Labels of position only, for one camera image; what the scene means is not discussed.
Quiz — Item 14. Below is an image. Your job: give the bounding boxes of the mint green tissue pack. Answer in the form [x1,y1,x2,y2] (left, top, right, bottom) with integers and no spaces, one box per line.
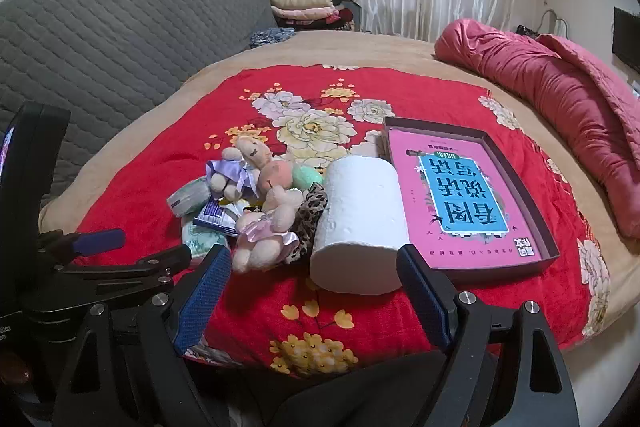
[166,177,214,219]

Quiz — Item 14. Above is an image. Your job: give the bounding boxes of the pink quilt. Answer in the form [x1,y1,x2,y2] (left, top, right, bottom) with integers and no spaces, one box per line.
[434,19,640,240]

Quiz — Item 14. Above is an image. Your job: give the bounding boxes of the peach makeup sponge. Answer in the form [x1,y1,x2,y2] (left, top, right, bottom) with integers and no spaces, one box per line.
[257,159,296,195]

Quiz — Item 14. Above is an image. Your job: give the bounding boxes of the red and dark folded clothes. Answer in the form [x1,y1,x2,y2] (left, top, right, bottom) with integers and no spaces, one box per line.
[276,9,359,31]

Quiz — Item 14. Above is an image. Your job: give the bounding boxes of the white toilet paper roll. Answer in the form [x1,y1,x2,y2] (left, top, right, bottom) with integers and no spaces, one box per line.
[309,155,411,295]

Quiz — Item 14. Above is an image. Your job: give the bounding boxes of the blue patterned cloth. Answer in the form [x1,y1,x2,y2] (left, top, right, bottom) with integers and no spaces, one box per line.
[249,27,297,50]

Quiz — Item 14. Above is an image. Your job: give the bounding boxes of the green makeup sponge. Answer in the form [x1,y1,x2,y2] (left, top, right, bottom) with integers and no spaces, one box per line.
[292,162,325,190]

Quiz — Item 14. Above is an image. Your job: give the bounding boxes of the tan bed sheet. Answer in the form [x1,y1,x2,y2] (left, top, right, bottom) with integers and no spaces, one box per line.
[37,29,640,358]

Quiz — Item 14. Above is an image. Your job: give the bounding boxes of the leopard print scrunchie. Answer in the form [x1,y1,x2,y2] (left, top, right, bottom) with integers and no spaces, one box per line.
[285,184,329,265]

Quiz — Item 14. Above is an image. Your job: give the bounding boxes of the grey quilted cover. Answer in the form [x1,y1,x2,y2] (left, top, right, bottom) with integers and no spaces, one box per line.
[0,0,276,208]

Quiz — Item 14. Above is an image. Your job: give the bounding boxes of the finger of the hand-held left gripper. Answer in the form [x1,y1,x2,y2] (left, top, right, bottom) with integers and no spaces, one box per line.
[30,245,194,312]
[35,228,127,265]

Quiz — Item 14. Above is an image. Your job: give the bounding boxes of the red floral blanket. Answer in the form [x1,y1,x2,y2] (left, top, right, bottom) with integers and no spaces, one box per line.
[75,64,613,378]

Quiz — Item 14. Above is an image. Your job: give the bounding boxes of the white patterned sock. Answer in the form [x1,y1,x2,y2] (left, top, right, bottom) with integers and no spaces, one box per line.
[181,221,232,269]

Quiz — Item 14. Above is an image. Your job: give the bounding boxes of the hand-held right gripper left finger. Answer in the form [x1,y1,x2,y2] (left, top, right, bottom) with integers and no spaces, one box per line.
[52,244,233,427]

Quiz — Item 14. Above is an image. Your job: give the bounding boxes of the beige folded cloth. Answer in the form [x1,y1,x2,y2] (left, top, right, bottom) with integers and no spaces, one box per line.
[270,0,334,11]

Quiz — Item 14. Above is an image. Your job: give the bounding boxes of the plush bear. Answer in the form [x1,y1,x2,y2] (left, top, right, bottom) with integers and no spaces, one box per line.
[232,186,302,275]
[204,134,275,204]

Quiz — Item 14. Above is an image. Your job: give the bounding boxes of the brown shallow cardboard box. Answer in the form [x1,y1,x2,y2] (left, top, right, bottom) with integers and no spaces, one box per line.
[376,117,560,286]

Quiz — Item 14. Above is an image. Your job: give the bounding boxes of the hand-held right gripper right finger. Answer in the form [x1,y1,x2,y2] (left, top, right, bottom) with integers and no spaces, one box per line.
[396,244,581,427]

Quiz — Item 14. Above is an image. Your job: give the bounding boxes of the black wall television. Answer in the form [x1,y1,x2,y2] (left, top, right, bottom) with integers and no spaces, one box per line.
[612,7,640,76]

